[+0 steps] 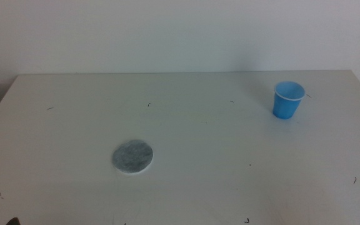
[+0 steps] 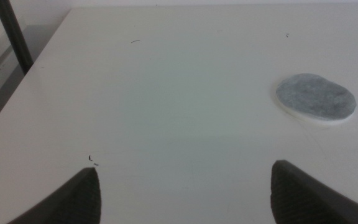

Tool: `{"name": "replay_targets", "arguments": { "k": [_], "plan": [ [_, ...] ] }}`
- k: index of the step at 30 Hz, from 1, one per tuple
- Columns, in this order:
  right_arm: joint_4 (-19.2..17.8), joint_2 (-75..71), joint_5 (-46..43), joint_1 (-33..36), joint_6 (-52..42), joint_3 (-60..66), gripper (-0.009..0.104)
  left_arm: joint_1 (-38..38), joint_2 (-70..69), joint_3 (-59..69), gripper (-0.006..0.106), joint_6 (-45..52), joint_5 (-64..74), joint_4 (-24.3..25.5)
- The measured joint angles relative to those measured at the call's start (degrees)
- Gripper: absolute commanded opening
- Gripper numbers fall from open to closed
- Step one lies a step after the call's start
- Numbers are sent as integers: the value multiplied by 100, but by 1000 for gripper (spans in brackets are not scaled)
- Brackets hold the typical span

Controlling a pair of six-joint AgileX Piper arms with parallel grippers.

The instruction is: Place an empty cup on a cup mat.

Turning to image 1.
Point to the dark rounded object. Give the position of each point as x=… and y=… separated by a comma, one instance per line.
x=12, y=222

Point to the round grey cup mat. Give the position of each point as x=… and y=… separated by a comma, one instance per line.
x=132, y=156

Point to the blue plastic cup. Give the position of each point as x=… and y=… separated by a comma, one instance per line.
x=284, y=106

